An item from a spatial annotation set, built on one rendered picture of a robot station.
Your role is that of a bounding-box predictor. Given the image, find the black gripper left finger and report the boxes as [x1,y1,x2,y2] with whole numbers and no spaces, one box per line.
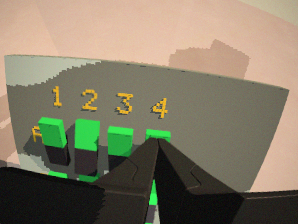
[0,137,158,224]

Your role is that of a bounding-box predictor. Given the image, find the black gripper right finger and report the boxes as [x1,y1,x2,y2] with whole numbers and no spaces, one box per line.
[154,139,298,224]

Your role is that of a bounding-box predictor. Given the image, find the grey switch panel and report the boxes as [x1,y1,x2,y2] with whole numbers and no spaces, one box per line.
[4,53,290,193]

